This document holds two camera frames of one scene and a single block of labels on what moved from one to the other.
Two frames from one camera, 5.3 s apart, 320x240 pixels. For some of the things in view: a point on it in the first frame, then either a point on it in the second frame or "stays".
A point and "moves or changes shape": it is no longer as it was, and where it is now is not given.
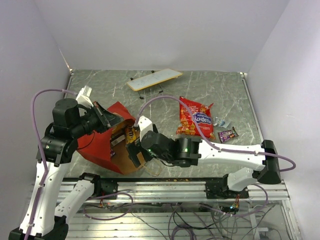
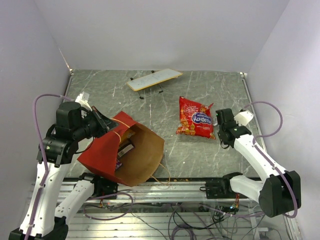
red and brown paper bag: [108, 147] moves or changes shape
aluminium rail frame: [181, 209] stays
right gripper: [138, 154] to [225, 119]
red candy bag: [187, 125] stays
